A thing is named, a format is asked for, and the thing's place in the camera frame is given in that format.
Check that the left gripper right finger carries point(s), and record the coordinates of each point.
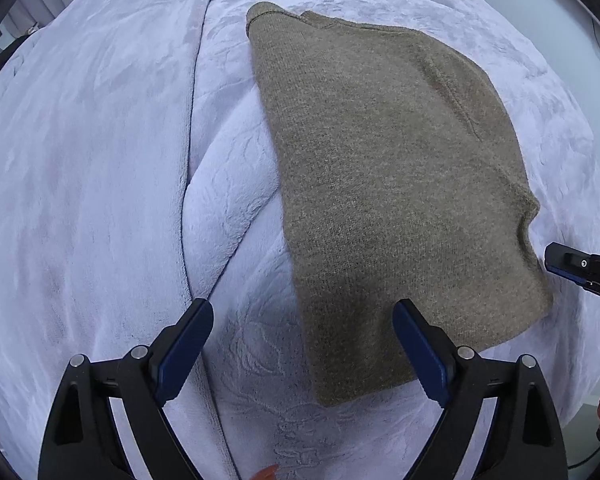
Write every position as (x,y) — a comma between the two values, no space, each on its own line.
(454,377)

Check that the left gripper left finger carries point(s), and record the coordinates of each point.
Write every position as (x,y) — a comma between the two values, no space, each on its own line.
(150,376)

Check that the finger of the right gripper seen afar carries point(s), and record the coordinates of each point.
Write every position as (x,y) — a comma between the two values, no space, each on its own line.
(578,267)

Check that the olive knit sweater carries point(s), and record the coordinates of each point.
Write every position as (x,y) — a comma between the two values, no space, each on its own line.
(401,178)

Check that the lavender plush bed blanket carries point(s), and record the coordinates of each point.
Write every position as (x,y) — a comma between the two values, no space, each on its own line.
(137,173)

